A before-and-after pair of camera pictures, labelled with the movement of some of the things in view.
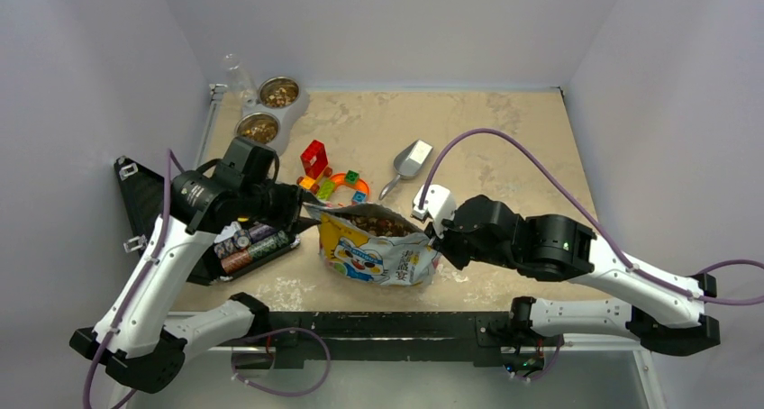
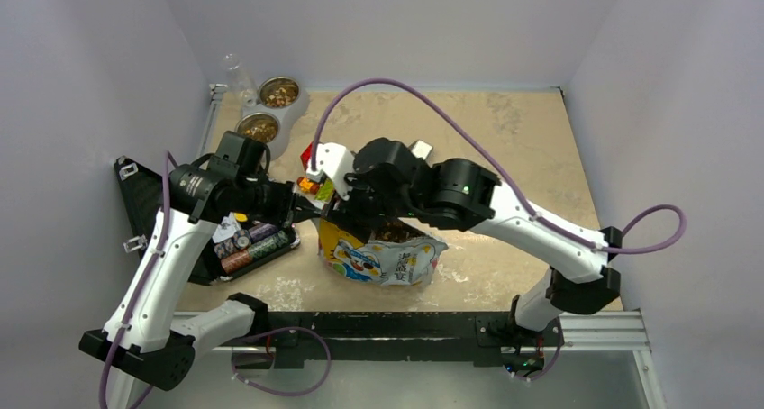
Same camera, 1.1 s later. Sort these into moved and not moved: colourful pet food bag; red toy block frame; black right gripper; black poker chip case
Moved: black right gripper
Not moved: black poker chip case; red toy block frame; colourful pet food bag
